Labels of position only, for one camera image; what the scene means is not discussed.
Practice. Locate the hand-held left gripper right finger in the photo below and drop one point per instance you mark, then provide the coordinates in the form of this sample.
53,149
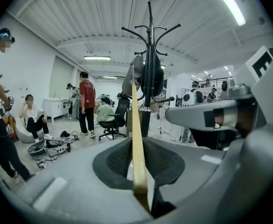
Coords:
197,183

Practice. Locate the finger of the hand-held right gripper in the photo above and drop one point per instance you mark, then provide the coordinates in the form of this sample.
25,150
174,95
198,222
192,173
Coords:
185,114

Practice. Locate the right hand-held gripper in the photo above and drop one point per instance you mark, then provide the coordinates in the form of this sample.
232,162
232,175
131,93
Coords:
267,97

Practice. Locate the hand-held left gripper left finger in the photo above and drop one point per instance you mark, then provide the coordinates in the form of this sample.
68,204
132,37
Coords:
80,183

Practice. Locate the wooden stick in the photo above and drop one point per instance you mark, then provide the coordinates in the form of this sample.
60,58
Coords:
137,136

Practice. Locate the white round backpack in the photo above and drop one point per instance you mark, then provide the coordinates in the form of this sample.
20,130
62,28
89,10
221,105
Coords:
188,98

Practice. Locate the black hanging bag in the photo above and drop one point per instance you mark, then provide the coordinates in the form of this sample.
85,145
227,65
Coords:
158,78

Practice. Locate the grey open equipment case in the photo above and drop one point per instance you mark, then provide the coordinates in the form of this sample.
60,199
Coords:
45,147

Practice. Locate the black cloth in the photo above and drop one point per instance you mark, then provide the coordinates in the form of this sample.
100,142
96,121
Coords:
65,134

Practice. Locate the brown wooden desk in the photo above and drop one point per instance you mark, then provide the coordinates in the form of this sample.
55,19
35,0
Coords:
129,122

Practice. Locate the black office chair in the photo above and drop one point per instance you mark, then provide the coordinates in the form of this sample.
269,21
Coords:
121,111

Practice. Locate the grey hanging bag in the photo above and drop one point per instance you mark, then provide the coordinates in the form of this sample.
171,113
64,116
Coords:
132,73

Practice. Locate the green garment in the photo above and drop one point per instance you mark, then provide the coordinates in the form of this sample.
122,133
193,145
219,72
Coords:
104,113

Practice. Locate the grey beanbag seat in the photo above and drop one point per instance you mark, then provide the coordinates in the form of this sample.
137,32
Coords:
22,134

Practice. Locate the white cabinet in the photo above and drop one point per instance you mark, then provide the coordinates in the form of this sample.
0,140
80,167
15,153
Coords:
54,106

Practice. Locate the black coat rack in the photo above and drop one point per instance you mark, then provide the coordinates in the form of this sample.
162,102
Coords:
151,36

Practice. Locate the ceiling tube light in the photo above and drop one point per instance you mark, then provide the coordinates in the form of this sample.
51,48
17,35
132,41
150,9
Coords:
229,3
97,58

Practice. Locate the silver fisheye camera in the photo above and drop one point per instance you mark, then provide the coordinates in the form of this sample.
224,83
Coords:
227,87

